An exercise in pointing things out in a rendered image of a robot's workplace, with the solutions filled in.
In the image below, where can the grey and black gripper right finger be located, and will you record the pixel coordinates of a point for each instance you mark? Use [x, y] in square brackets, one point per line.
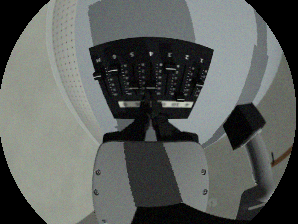
[167, 131]

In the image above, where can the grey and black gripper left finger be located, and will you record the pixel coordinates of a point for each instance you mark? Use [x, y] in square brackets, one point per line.
[134, 131]

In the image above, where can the black lighting desk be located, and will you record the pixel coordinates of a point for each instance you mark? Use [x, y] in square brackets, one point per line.
[172, 68]

